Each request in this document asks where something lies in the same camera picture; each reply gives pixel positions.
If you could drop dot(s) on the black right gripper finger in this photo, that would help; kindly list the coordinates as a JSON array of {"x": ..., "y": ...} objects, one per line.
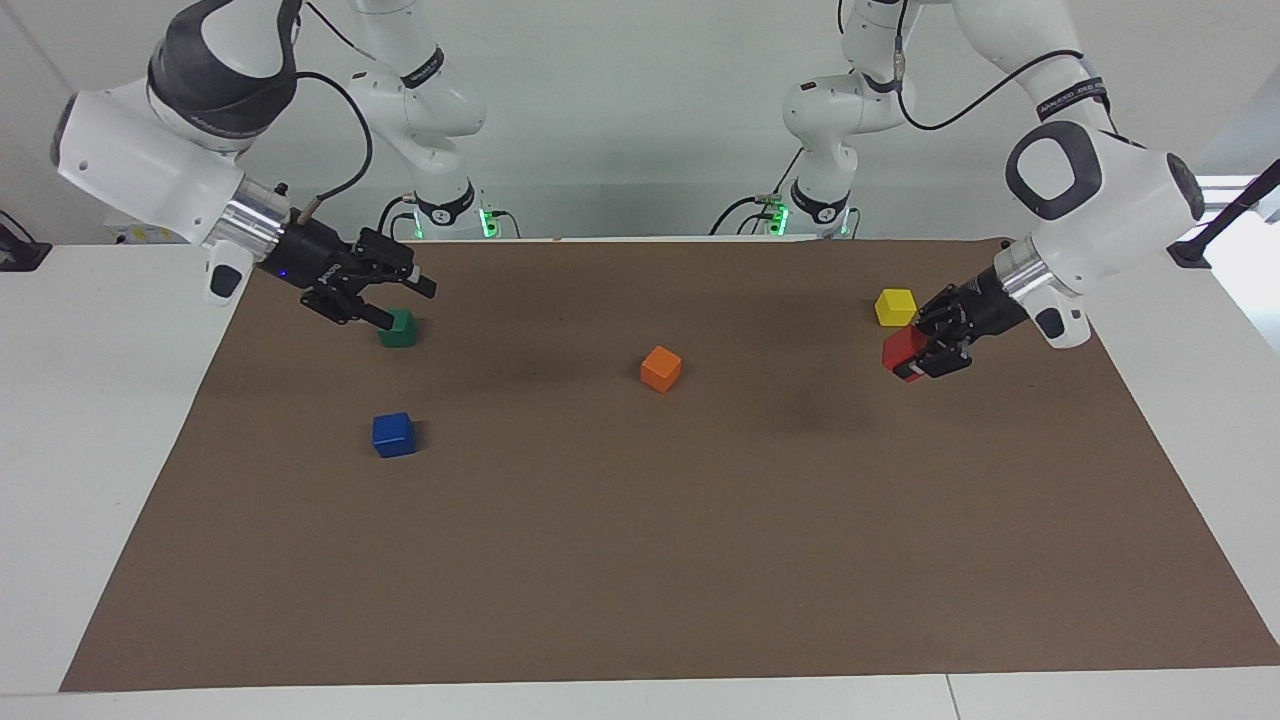
[
  {"x": 345, "y": 308},
  {"x": 390, "y": 262}
]

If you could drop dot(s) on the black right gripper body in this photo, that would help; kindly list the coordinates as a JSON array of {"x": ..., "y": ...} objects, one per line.
[{"x": 310, "y": 260}]

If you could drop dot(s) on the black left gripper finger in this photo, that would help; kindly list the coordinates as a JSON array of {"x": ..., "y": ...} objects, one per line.
[
  {"x": 948, "y": 360},
  {"x": 942, "y": 310}
]

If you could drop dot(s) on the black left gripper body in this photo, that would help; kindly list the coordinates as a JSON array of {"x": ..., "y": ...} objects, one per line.
[{"x": 990, "y": 305}]

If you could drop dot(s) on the red cube block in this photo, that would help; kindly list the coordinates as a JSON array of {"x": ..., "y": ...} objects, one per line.
[{"x": 902, "y": 350}]

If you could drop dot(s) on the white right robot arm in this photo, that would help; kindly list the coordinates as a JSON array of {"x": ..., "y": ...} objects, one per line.
[{"x": 130, "y": 160}]

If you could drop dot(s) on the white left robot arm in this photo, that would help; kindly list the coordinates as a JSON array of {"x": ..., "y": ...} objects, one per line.
[{"x": 1110, "y": 200}]

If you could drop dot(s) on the yellow cube block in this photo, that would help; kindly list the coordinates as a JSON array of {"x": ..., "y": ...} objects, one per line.
[{"x": 893, "y": 305}]

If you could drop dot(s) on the green cube block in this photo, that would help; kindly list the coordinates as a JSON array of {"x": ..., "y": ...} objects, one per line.
[{"x": 400, "y": 332}]

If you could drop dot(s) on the blue cube block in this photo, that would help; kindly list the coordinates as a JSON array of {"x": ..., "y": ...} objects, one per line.
[{"x": 393, "y": 436}]

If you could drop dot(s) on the orange cube block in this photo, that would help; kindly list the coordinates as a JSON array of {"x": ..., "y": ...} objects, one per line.
[{"x": 660, "y": 369}]

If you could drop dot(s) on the black slanted stand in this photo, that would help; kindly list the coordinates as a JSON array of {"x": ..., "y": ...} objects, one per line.
[{"x": 1225, "y": 215}]

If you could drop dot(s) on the small black table clamp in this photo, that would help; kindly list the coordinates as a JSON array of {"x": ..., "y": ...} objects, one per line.
[{"x": 18, "y": 250}]

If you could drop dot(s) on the brown table mat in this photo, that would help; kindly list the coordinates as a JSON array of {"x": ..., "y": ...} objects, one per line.
[{"x": 640, "y": 540}]

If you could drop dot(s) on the white wall socket strip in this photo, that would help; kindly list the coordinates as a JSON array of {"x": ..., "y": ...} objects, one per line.
[{"x": 145, "y": 235}]

